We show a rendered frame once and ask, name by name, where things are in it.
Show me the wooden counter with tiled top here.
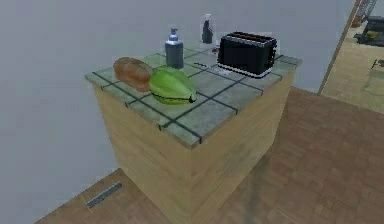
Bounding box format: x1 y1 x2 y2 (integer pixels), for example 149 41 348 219
84 42 304 224

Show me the grey soap pump bottle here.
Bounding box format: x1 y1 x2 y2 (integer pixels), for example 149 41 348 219
164 27 185 70

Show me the brown bread loaf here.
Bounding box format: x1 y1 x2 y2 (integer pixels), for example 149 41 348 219
112 56 154 93

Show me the black toaster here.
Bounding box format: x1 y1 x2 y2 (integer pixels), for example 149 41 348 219
216 31 278 79

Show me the black spray bottle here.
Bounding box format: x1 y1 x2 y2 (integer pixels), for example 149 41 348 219
201 13 214 45

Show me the dark furniture with yellow item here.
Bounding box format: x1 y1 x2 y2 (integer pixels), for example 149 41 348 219
353 15 384 48

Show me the wooden cabinet with grey handle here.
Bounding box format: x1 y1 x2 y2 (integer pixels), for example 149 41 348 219
34 167 174 224

